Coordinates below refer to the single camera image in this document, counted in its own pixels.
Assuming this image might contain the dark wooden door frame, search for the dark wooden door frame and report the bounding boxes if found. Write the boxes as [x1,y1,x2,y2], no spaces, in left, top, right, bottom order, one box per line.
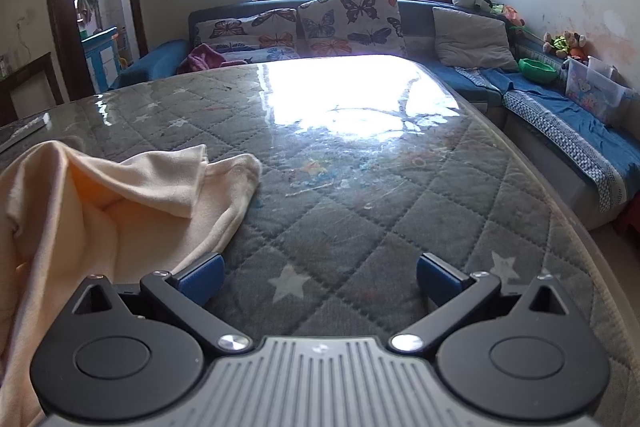
[42,0,148,102]

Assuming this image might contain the purple cloth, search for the purple cloth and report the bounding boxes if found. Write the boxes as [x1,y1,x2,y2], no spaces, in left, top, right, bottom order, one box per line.
[177,43,226,75]

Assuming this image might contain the light blue cabinet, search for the light blue cabinet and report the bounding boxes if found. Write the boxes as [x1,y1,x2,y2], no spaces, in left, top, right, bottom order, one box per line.
[82,27,121,92]

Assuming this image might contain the green plastic bowl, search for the green plastic bowl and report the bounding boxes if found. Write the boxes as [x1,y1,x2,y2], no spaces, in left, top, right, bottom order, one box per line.
[517,58,560,84]

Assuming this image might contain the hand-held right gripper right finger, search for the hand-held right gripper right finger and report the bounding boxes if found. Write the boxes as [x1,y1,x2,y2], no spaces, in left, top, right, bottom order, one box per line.
[390,252,577,355]

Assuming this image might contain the blue patterned sofa cover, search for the blue patterned sofa cover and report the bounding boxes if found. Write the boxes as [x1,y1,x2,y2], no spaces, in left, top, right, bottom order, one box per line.
[452,67,640,214]

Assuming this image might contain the grey pillow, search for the grey pillow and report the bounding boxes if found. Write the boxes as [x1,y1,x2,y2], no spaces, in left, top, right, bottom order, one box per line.
[432,7,521,74]

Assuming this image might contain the flat butterfly print pillow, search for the flat butterfly print pillow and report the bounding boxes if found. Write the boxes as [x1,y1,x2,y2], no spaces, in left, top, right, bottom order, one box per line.
[194,8,301,62]

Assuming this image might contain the clear plastic storage box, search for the clear plastic storage box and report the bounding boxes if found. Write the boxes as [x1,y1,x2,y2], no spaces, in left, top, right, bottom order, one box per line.
[565,55,638,124]

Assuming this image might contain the green pink plush toy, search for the green pink plush toy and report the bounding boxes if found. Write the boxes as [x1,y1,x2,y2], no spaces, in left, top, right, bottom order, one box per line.
[492,3,527,28]

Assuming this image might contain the brown plush toys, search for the brown plush toys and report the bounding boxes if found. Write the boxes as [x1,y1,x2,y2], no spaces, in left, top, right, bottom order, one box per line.
[542,31,588,60]

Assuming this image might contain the blue corner sofa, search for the blue corner sofa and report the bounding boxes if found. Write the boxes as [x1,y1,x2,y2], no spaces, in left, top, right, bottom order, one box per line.
[110,0,640,233]

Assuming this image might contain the grey quilted star table cover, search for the grey quilted star table cover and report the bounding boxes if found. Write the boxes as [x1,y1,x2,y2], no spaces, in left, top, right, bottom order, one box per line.
[0,54,640,427]

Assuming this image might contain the large butterfly print pillow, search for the large butterfly print pillow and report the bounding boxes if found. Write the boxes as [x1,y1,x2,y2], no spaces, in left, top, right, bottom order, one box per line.
[297,0,407,58]

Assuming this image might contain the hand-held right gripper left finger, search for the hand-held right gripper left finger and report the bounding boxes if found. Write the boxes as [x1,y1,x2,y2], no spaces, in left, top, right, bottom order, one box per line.
[72,252,253,355]

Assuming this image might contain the cream garment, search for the cream garment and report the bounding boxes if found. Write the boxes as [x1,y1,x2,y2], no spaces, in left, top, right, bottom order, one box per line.
[0,139,263,427]

